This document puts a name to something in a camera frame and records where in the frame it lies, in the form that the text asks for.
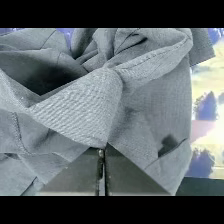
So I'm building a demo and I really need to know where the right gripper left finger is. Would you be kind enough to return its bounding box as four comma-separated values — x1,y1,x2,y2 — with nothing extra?
39,146,105,197

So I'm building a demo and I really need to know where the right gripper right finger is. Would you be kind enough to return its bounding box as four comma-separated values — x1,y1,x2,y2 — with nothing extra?
103,142,171,197

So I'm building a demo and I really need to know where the grey garment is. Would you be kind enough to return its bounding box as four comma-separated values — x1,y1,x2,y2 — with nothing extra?
0,28,216,197

